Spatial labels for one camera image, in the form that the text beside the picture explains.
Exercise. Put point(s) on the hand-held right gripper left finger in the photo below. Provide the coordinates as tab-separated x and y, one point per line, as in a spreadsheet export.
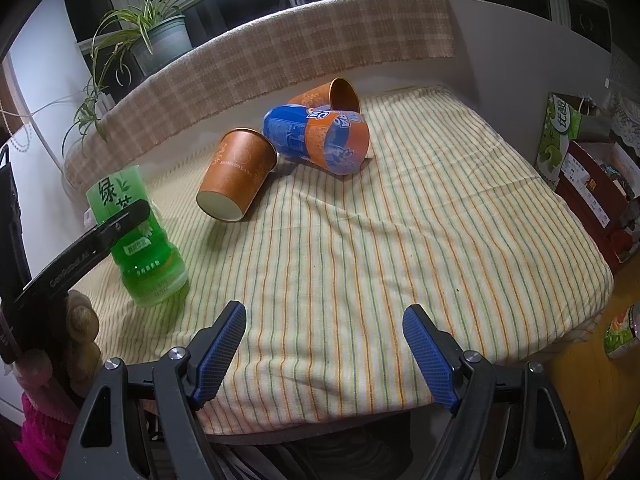
220	350

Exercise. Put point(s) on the green snack packet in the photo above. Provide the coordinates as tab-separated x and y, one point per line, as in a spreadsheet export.
622	332

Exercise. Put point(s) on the red cardboard box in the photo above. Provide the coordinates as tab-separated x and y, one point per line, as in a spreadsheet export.
595	200

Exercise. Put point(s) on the orange paper cup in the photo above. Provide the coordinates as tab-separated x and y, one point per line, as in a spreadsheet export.
330	95
235	175

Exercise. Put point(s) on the grey paper bag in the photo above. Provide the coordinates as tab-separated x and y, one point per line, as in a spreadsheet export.
592	120

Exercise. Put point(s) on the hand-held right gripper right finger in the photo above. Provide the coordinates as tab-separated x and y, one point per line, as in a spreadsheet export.
430	355

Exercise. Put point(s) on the beige plaid cloth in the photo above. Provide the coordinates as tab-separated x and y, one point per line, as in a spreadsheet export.
280	50

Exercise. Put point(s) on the blue and orange bottle cup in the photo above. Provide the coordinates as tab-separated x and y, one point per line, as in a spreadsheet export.
320	137

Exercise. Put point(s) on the white lace cloth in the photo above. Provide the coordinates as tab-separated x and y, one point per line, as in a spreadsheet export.
627	120

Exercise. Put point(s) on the striped table cloth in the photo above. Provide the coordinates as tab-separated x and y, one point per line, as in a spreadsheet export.
380	260

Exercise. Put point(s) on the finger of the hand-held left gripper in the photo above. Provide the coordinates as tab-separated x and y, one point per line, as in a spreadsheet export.
85	255

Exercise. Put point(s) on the person's left forearm pink sleeve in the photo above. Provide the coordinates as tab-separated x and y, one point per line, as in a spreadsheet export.
42	430

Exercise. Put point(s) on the green carton box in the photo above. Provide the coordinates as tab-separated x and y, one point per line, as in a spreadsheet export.
555	145

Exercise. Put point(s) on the green cut bottle cup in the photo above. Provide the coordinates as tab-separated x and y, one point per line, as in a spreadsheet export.
147	260

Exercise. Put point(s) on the potted spider plant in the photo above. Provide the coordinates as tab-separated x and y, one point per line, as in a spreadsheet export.
162	42

